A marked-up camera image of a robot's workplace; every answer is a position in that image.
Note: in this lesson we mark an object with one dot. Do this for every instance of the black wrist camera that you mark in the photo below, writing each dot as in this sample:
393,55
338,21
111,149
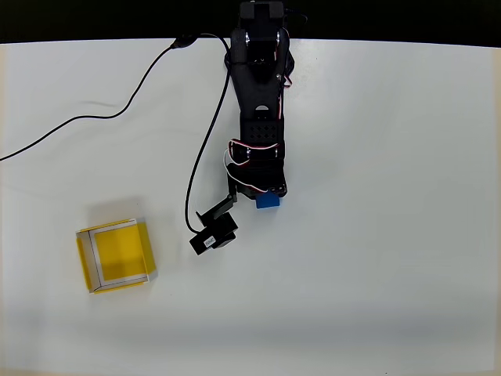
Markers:
214,236

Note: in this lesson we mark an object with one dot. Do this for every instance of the yellow open box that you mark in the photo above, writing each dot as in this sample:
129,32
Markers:
117,256

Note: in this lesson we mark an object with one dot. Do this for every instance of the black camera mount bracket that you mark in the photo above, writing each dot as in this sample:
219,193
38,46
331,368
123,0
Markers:
225,205

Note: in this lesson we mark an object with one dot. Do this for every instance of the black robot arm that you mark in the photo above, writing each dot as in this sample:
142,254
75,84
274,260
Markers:
260,90

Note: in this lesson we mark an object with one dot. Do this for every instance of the blue cube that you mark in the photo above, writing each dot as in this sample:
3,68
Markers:
268,202

